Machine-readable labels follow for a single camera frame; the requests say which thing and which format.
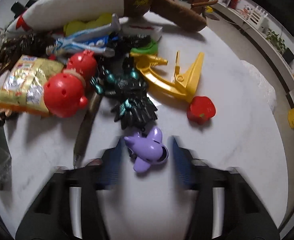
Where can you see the small red toy apple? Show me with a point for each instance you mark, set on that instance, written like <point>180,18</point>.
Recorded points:
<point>200,110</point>

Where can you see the black teal action figure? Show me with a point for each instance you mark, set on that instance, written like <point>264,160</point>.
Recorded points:
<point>133,107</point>

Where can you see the white red flat box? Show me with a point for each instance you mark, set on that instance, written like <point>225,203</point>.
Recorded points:
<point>155,32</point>

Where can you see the yellow snack bag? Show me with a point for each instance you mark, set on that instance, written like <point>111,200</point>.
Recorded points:
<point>23,88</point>

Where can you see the white and brown plush knife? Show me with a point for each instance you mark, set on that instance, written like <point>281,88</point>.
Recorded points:
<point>46,15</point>

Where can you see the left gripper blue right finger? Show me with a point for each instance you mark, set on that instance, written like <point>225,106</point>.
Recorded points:
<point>244,217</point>

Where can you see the purple toy figure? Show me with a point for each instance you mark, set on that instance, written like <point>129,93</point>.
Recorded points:
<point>147,150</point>

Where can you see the dark pen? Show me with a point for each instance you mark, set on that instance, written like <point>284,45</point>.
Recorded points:
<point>84,132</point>

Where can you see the blue white toothpaste tube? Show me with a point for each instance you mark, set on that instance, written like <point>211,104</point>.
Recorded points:
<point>89,39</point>

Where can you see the long white tv cabinet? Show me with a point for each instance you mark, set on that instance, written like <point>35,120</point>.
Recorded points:
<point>271,52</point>

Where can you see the white fluffy stool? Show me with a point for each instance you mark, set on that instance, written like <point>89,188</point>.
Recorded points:
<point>266,89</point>

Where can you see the green round toy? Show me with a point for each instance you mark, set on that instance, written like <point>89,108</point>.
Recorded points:
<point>150,49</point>

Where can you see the yellow plastic toy piece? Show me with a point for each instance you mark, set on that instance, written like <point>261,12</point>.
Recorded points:
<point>182,87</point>

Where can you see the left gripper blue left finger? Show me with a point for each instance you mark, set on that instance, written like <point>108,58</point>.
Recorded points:
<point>49,216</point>

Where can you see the red wind-up toy figure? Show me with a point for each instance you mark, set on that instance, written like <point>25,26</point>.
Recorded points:
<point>65,92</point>

